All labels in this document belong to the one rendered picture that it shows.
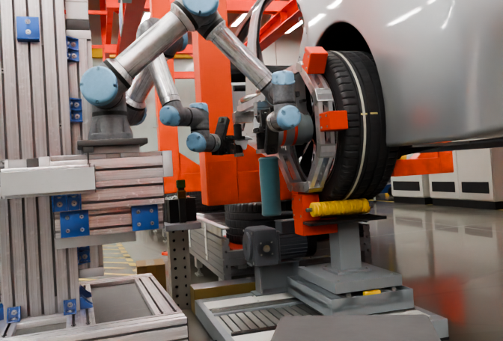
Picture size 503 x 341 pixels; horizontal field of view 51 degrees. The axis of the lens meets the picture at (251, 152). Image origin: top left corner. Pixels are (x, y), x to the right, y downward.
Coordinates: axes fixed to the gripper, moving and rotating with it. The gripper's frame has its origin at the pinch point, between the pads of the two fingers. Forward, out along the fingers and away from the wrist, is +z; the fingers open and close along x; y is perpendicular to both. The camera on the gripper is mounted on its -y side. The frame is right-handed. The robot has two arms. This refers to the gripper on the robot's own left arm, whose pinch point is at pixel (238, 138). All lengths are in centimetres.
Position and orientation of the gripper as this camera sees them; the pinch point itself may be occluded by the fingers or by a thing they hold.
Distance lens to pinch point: 235.4
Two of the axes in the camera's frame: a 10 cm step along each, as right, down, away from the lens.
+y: 0.6, 10.0, -0.3
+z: 4.8, -0.1, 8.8
